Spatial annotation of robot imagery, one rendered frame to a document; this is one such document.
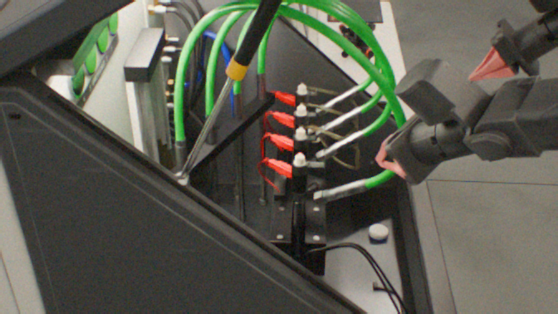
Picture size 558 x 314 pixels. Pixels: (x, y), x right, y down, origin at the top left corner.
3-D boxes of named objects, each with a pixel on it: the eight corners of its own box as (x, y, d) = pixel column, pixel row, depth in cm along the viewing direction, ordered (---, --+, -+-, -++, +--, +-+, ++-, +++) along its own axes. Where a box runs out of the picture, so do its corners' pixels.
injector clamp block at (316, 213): (323, 302, 126) (326, 242, 117) (270, 301, 127) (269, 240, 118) (321, 190, 154) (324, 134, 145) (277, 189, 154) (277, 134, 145)
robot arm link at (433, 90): (516, 158, 72) (549, 100, 75) (442, 85, 69) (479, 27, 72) (444, 173, 82) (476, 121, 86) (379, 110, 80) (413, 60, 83)
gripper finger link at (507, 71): (454, 50, 118) (501, 19, 113) (478, 80, 120) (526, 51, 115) (451, 67, 113) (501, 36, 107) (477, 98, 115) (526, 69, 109)
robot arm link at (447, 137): (492, 159, 78) (513, 124, 80) (452, 120, 76) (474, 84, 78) (453, 168, 84) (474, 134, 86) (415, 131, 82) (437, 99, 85)
